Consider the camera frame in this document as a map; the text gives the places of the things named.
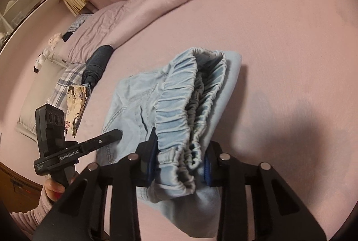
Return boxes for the plaid pillow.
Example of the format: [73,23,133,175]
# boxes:
[17,63,87,141]
[62,14,93,41]

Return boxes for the yellow printed cloth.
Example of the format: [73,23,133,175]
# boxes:
[66,84,91,139]

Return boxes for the person's left hand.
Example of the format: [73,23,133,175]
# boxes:
[44,170,80,201]

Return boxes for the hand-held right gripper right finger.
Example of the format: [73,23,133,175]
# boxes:
[203,140,328,241]

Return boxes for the pink pillow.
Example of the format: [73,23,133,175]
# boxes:
[46,2,132,66]

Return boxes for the stack of books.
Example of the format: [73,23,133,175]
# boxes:
[61,0,88,16]

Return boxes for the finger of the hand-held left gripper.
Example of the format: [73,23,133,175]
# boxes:
[76,129,124,158]

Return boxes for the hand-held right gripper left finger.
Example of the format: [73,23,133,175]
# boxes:
[34,128,158,241]

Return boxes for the white plush toy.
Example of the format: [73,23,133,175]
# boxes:
[34,52,50,74]
[46,32,63,53]

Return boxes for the light blue denim pants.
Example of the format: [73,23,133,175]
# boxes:
[96,47,242,239]

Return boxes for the wooden bed frame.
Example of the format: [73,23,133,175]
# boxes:
[0,161,47,211]

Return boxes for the pink bed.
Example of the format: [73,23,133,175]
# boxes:
[0,0,358,241]

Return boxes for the dark grey folded clothing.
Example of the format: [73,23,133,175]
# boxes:
[82,45,114,89]

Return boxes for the person's left forearm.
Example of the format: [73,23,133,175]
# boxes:
[9,188,55,239]

